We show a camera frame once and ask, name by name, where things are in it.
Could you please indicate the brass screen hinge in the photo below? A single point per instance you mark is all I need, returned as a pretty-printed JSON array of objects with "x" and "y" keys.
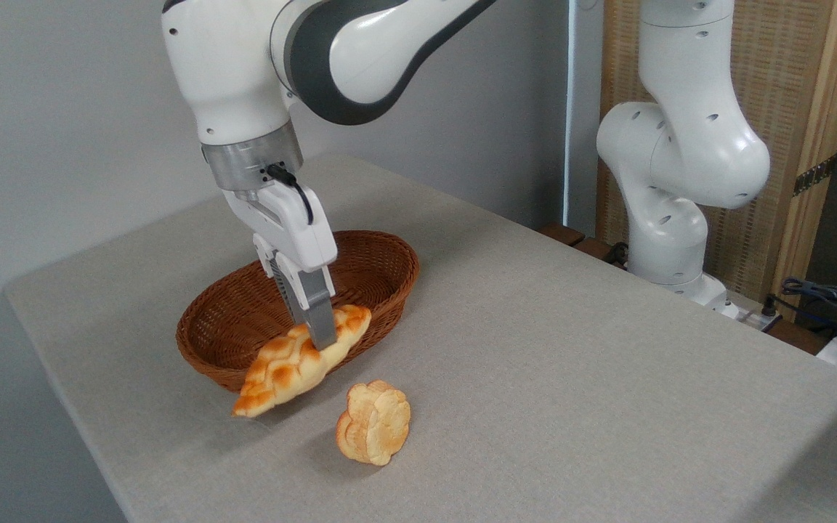
[{"x": 814, "y": 176}]

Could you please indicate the flower-shaped bread roll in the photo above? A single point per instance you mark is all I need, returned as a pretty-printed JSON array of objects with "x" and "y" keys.
[{"x": 376, "y": 425}]

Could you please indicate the long braided bread loaf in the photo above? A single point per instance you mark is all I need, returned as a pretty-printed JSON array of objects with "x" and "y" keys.
[{"x": 288, "y": 370}]

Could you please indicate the brown oval wicker basket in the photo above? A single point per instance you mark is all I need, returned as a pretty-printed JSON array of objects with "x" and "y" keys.
[{"x": 368, "y": 269}]

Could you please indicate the black power plug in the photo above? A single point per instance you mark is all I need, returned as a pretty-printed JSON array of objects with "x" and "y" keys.
[{"x": 770, "y": 309}]

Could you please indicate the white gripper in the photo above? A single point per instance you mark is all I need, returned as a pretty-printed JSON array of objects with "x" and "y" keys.
[{"x": 291, "y": 229}]

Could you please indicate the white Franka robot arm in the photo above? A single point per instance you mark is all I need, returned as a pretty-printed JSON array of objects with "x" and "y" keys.
[{"x": 229, "y": 73}]

